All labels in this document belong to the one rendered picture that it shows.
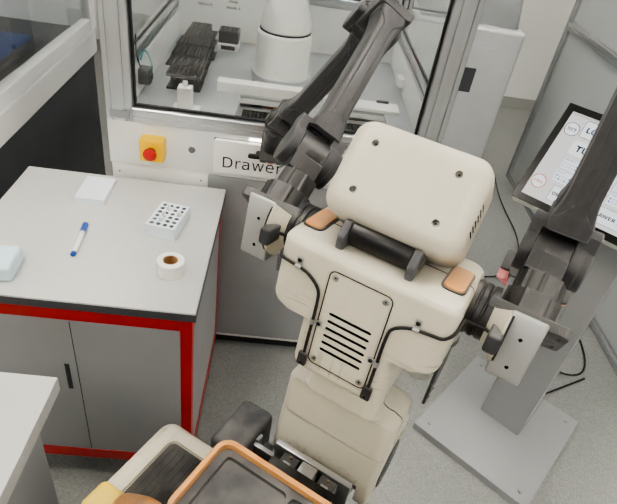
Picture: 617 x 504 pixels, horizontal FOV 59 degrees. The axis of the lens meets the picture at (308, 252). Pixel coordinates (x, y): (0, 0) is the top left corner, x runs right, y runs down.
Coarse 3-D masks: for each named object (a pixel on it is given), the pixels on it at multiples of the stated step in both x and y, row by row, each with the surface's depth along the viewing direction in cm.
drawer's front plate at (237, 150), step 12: (216, 144) 167; (228, 144) 167; (240, 144) 167; (252, 144) 167; (216, 156) 170; (228, 156) 170; (240, 156) 170; (216, 168) 172; (228, 168) 172; (240, 168) 172; (252, 168) 172; (264, 168) 172; (276, 168) 172
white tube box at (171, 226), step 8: (160, 208) 157; (176, 208) 159; (184, 208) 159; (152, 216) 153; (168, 216) 154; (176, 216) 155; (184, 216) 156; (152, 224) 150; (160, 224) 151; (168, 224) 151; (176, 224) 152; (184, 224) 158; (152, 232) 151; (160, 232) 151; (168, 232) 150; (176, 232) 152
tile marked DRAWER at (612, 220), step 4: (600, 208) 146; (604, 208) 146; (600, 212) 146; (604, 212) 146; (608, 212) 145; (612, 212) 145; (616, 212) 144; (600, 216) 146; (604, 216) 145; (608, 216) 145; (612, 216) 145; (616, 216) 144; (600, 220) 146; (604, 220) 145; (608, 220) 145; (612, 220) 144; (616, 220) 144; (600, 224) 145; (604, 224) 145; (608, 224) 145; (612, 224) 144; (616, 224) 144; (608, 228) 144; (612, 228) 144; (616, 228) 144; (616, 232) 143
